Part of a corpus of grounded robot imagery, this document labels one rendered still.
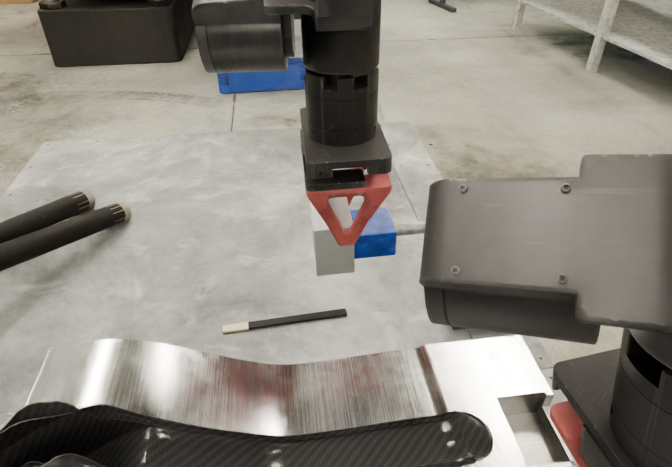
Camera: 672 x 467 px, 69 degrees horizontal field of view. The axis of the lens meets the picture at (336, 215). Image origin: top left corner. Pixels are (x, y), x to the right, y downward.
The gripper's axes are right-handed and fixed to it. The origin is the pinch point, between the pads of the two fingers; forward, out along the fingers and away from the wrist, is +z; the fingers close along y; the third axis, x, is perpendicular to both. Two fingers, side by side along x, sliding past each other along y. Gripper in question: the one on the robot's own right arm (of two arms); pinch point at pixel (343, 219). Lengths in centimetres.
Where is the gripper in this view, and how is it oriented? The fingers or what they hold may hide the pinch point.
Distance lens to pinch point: 45.2
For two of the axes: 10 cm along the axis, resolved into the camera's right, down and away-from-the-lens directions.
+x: 9.9, -0.8, 0.8
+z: 0.2, 8.1, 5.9
